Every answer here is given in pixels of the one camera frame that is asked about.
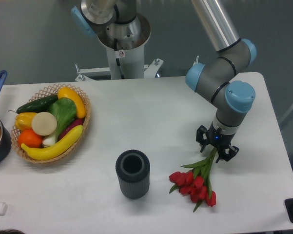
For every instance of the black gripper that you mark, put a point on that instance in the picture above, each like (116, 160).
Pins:
(219, 137)

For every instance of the red tulip bouquet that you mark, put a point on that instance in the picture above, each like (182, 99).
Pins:
(196, 182)

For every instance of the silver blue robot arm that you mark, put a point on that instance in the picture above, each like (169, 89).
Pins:
(214, 82)

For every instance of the dark grey ribbed vase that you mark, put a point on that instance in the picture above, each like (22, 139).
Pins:
(133, 172)

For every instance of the purple eggplant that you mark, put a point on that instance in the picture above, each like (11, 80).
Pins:
(75, 123)

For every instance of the yellow banana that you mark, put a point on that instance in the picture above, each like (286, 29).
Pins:
(58, 148)

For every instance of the green lettuce leaf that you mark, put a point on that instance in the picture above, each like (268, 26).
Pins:
(64, 110)

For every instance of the yellow squash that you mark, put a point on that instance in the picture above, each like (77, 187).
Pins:
(66, 92)

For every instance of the white spring onion bulb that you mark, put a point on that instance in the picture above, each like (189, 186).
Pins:
(49, 140)

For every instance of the beige round disc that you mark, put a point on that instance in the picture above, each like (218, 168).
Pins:
(44, 124)

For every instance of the green cucumber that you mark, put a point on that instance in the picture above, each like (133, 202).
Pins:
(37, 106)

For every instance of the orange fruit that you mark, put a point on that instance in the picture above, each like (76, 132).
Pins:
(30, 138)

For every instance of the yellow bell pepper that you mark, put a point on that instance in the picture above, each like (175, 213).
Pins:
(23, 121)

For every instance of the dark hair of person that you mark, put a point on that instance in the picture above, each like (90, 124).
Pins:
(11, 231)

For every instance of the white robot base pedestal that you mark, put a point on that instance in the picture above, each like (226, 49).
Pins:
(120, 29)

